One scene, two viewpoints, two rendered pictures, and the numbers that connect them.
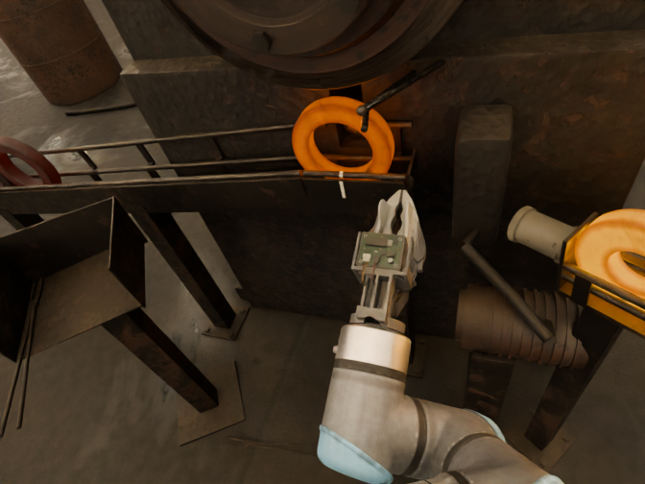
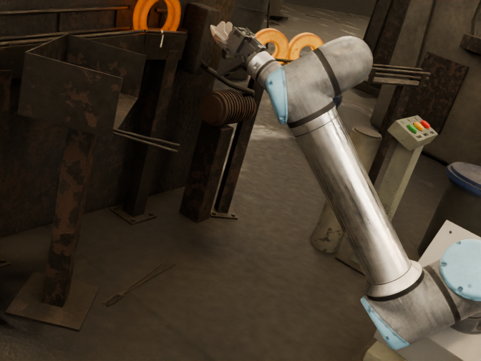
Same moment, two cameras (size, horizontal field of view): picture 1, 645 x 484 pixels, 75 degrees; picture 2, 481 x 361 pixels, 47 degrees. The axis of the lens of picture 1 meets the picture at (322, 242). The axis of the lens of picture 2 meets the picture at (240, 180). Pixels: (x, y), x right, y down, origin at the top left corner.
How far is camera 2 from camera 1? 1.73 m
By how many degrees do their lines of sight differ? 73
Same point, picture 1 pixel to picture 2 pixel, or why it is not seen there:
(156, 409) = (16, 336)
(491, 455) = not seen: hidden behind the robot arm
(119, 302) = (121, 99)
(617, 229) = (265, 34)
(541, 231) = not seen: hidden behind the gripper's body
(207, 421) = (76, 305)
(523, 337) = (241, 101)
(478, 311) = (225, 95)
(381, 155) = (177, 20)
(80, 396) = not seen: outside the picture
